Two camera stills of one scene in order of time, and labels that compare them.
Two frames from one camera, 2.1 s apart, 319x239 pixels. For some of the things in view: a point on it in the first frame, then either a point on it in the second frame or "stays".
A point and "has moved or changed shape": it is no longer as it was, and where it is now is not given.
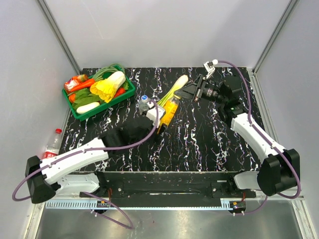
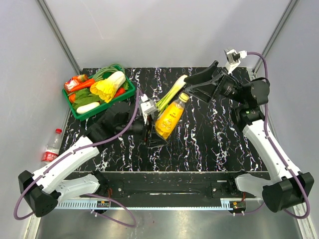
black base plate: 169,185 stays
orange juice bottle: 170,107 has moved or changed shape
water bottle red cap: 53,148 stays
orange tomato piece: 72,98 stays
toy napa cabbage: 106,88 stays
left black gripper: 162,130 → 149,130
